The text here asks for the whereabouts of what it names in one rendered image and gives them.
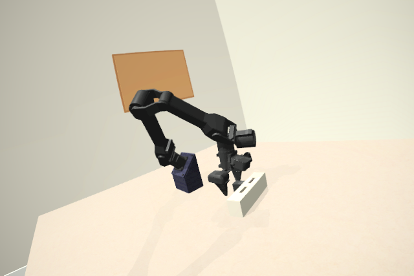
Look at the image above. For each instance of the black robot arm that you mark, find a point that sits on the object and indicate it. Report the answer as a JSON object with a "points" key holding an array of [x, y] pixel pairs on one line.
{"points": [[214, 126]]}

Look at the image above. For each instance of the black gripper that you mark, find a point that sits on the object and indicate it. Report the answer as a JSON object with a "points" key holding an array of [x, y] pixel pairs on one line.
{"points": [[221, 178]]}

